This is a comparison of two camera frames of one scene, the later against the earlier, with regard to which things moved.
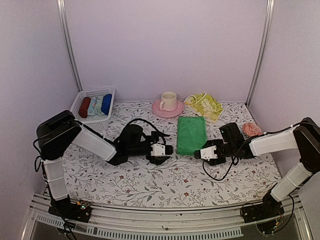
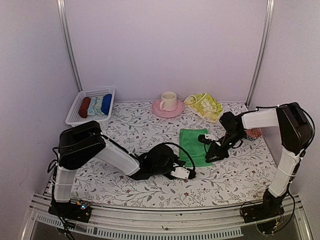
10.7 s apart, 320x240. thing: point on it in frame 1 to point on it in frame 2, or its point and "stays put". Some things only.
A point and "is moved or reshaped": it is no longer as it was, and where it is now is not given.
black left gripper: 157,161 to 176,159
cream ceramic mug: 169,101 stays put
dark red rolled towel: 83,111 stays put
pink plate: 157,110 stays put
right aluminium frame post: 268,26 stays put
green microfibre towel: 191,134 is moved or reshaped
